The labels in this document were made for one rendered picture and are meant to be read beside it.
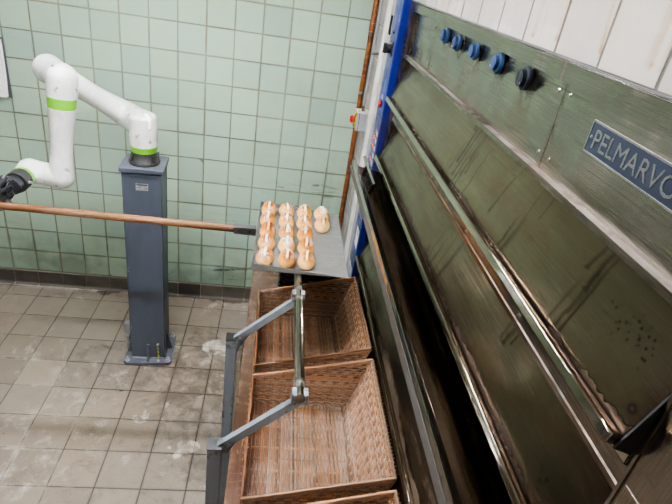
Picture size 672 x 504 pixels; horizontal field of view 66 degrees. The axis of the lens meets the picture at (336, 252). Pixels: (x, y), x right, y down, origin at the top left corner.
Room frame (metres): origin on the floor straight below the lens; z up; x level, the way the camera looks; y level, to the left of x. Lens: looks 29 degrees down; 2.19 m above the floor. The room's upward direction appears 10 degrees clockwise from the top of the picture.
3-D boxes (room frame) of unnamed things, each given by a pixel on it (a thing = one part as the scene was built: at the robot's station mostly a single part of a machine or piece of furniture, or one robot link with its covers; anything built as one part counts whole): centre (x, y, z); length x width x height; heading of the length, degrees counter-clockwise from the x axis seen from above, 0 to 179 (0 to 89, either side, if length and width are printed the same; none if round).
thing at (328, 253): (1.90, 0.16, 1.19); 0.55 x 0.36 x 0.03; 8
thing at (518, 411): (1.38, -0.29, 1.54); 1.79 x 0.11 x 0.19; 9
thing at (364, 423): (1.31, -0.03, 0.72); 0.56 x 0.49 x 0.28; 9
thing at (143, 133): (2.39, 1.01, 1.36); 0.16 x 0.13 x 0.19; 48
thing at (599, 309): (1.38, -0.29, 1.80); 1.79 x 0.11 x 0.19; 9
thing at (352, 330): (1.91, 0.07, 0.72); 0.56 x 0.49 x 0.28; 10
